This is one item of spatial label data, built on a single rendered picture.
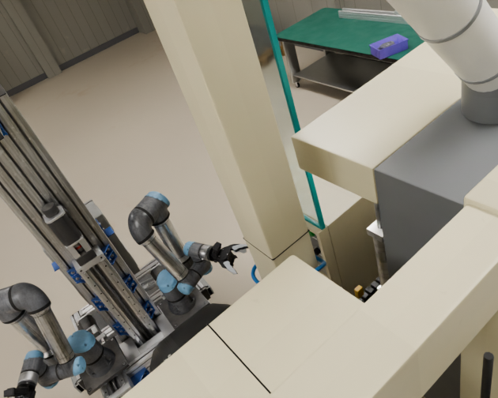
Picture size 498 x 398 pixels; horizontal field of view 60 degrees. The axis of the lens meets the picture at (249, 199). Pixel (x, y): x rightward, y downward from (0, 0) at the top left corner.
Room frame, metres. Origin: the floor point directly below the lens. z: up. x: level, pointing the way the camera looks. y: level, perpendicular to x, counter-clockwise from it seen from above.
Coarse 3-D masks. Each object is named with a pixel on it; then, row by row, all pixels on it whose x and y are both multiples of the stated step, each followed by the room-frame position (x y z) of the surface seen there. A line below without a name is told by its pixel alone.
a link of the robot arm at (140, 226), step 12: (132, 216) 1.63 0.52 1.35; (144, 216) 1.62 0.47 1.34; (132, 228) 1.60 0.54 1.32; (144, 228) 1.59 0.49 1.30; (144, 240) 1.57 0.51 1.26; (156, 240) 1.58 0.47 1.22; (156, 252) 1.55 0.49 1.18; (168, 252) 1.57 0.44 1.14; (168, 264) 1.53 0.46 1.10; (180, 264) 1.55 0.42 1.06; (180, 276) 1.51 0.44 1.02; (192, 276) 1.52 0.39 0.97; (180, 288) 1.49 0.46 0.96; (192, 288) 1.48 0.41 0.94
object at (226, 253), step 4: (212, 248) 1.55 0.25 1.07; (224, 248) 1.52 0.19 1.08; (228, 248) 1.51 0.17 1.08; (208, 252) 1.54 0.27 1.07; (220, 252) 1.51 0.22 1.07; (224, 252) 1.50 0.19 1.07; (228, 252) 1.49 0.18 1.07; (208, 256) 1.53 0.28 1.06; (220, 256) 1.49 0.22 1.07; (224, 256) 1.47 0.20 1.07; (228, 256) 1.48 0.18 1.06; (232, 256) 1.49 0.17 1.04; (236, 256) 1.51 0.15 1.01; (212, 260) 1.53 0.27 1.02; (216, 260) 1.53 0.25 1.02; (228, 260) 1.47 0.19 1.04; (232, 260) 1.49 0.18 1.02; (220, 264) 1.49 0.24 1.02; (232, 264) 1.47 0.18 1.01
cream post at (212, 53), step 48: (144, 0) 0.88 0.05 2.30; (192, 0) 0.79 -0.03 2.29; (240, 0) 0.83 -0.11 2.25; (192, 48) 0.78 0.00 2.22; (240, 48) 0.82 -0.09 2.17; (192, 96) 0.85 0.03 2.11; (240, 96) 0.80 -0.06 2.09; (240, 144) 0.79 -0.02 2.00; (240, 192) 0.80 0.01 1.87; (288, 192) 0.82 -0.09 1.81; (288, 240) 0.80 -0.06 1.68
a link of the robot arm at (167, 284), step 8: (160, 272) 1.66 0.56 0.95; (168, 272) 1.64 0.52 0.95; (160, 280) 1.61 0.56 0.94; (168, 280) 1.59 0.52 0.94; (176, 280) 1.59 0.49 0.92; (160, 288) 1.58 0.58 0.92; (168, 288) 1.57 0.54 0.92; (176, 288) 1.57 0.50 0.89; (168, 296) 1.57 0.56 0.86; (176, 296) 1.57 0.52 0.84
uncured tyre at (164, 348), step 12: (204, 312) 0.87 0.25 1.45; (216, 312) 0.84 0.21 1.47; (192, 324) 0.84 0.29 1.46; (204, 324) 0.81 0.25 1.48; (168, 336) 0.85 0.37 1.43; (180, 336) 0.81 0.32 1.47; (192, 336) 0.78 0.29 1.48; (156, 348) 0.84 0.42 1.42; (168, 348) 0.78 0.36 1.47; (156, 360) 0.77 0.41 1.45
